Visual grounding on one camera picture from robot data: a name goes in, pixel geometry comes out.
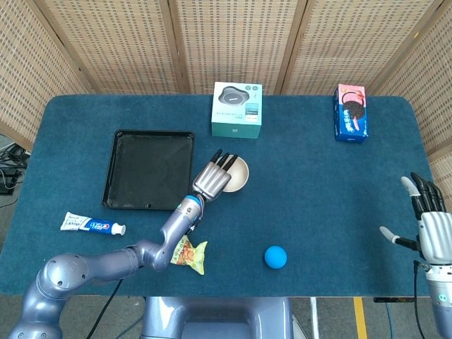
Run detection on yellow-green snack bag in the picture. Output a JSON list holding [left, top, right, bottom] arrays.
[[169, 235, 208, 276]]

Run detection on black tangled cables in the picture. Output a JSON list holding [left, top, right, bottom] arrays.
[[0, 143, 31, 209]]

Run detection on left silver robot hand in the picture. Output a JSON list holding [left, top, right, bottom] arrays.
[[191, 148, 239, 202]]

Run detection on beige bowl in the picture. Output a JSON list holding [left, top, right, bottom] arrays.
[[220, 157, 250, 194]]

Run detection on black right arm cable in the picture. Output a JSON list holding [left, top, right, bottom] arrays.
[[412, 260, 430, 339]]

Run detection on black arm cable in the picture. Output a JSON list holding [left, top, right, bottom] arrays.
[[86, 278, 123, 339], [412, 260, 430, 339]]

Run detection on blue cookie box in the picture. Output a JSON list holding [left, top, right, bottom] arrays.
[[333, 83, 370, 143]]

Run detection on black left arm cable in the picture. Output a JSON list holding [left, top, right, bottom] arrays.
[[86, 278, 123, 339]]

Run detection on blue ball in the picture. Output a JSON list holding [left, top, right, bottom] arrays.
[[264, 245, 287, 270]]

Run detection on white table leg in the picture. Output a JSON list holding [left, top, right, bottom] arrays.
[[309, 297, 320, 339]]

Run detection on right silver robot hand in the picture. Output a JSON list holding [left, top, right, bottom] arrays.
[[379, 172, 452, 266]]

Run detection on blue-grey robot torso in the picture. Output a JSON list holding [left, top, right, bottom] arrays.
[[141, 296, 294, 339]]

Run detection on teal speaker box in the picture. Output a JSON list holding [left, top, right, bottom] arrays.
[[210, 81, 263, 139]]

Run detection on woven rattan screen panel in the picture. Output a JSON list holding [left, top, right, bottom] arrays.
[[369, 0, 452, 213], [158, 0, 308, 95], [0, 0, 90, 151], [35, 0, 190, 95], [282, 0, 442, 96]]

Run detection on thin blue cable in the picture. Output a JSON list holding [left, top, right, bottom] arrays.
[[383, 302, 396, 339]]

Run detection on black plastic tray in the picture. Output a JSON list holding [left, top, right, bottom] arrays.
[[101, 129, 196, 211]]

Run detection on blue white toothpaste tube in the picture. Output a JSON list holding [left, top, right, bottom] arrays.
[[59, 211, 126, 237]]

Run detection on blue felt table cover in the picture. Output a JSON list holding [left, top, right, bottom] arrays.
[[0, 93, 436, 298]]

